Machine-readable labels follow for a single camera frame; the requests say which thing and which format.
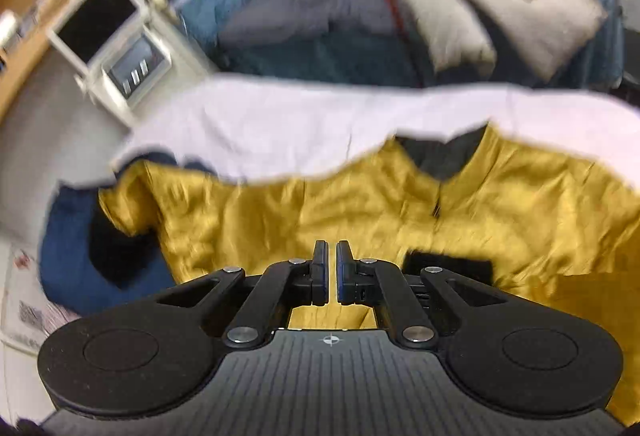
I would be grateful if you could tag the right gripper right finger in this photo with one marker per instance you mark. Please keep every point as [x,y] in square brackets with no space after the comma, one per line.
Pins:
[382,286]

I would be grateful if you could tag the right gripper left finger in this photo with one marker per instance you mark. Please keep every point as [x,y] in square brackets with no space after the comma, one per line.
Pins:
[281,288]

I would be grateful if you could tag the gold satin jacket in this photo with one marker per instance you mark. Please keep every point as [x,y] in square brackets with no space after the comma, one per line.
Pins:
[559,230]

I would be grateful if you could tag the navy blue folded garment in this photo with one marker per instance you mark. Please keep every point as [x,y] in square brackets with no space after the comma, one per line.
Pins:
[87,264]

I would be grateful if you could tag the white bedside appliance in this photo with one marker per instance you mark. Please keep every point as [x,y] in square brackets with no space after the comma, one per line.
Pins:
[128,58]

